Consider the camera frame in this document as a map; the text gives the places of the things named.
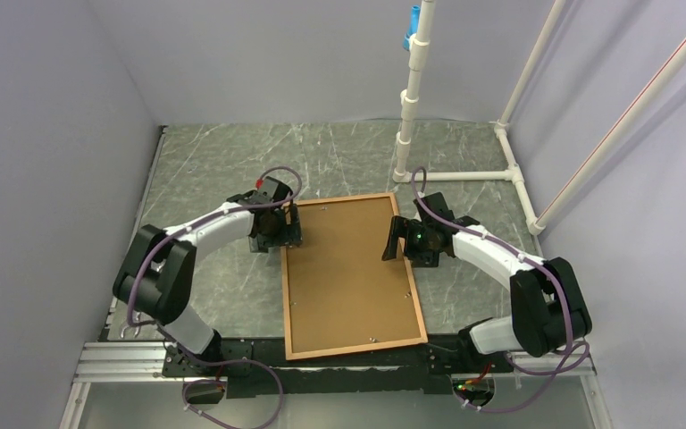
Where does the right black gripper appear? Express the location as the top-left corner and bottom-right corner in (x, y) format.
(382, 215), (439, 267)

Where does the aluminium rail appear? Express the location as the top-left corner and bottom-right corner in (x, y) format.
(61, 341), (613, 428)

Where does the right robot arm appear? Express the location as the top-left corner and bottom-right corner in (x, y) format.
(381, 192), (592, 371)

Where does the blue clip on pipe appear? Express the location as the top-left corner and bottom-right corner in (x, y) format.
(402, 5), (421, 52)

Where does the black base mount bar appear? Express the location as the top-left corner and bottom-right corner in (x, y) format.
(161, 334), (513, 399)

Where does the wooden picture frame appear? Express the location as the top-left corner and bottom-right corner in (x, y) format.
(280, 192), (430, 361)

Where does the white pvc pipe stand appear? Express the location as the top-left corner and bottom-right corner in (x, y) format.
(391, 0), (686, 236)

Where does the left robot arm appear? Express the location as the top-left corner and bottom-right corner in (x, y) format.
(113, 173), (302, 375)

